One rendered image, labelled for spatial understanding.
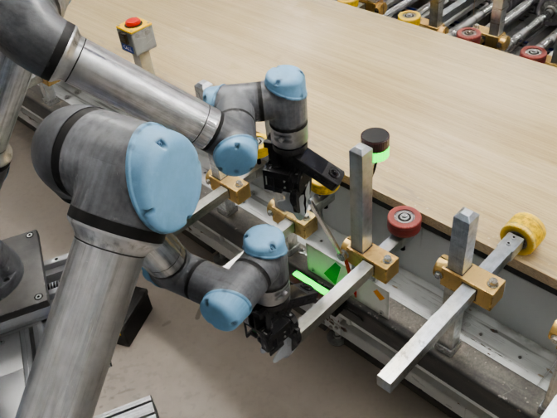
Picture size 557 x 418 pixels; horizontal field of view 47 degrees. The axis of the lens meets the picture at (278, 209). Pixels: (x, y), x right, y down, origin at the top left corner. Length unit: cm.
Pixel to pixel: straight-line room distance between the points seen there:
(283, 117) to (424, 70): 95
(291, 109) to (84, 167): 54
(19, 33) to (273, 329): 68
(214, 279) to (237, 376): 131
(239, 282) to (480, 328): 80
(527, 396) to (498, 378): 7
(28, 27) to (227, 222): 100
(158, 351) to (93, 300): 175
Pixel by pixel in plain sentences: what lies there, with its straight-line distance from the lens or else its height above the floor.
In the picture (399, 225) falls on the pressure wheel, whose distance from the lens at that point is 151.
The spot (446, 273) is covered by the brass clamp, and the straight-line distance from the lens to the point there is 134.
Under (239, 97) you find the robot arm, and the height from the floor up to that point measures 133.
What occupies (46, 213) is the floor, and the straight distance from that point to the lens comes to 325.
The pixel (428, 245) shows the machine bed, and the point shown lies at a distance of 169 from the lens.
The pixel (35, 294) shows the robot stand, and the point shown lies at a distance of 134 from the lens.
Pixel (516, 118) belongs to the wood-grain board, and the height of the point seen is 90.
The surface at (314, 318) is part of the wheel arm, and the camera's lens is 138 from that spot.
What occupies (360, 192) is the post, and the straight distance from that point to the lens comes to 137.
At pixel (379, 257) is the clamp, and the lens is 148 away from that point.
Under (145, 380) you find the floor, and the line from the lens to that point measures 243.
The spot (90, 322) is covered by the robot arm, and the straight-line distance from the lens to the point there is 76.
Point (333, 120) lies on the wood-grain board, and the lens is 186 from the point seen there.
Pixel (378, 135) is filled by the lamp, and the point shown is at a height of 116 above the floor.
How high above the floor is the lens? 195
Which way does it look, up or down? 42 degrees down
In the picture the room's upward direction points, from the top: 7 degrees counter-clockwise
